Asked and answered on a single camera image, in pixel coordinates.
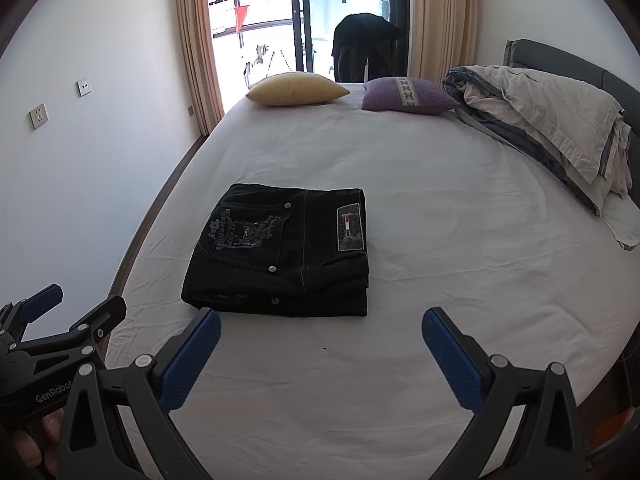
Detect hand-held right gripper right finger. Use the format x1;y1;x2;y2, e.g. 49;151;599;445
421;306;587;480

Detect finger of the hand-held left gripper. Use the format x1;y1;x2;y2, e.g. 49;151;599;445
64;294;128;361
0;283;64;347

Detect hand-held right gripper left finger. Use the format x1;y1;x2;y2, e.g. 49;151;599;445
56;306;222;480

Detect black denim pants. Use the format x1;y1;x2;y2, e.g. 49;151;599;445
181;183;371;319

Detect person's left hand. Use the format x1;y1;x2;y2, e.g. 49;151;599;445
9;406;64;480

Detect bed with white sheet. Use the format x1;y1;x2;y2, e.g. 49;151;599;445
102;80;640;480

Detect orange object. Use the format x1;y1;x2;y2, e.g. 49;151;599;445
591;406;634;450

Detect white pillow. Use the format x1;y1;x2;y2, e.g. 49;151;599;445
599;120;640;252

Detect purple pillow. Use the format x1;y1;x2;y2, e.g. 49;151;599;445
361;76;461;115

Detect folded grey-edged white quilt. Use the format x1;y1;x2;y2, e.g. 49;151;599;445
443;64;636;217

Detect yellow pillow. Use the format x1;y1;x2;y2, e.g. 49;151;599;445
246;72;351;107

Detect grey upholstered headboard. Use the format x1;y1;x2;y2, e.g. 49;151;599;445
502;38;640;137

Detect balcony railing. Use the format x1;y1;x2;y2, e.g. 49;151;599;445
210;0;297;42

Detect black-framed glass balcony door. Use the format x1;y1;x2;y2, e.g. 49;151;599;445
205;0;416;111

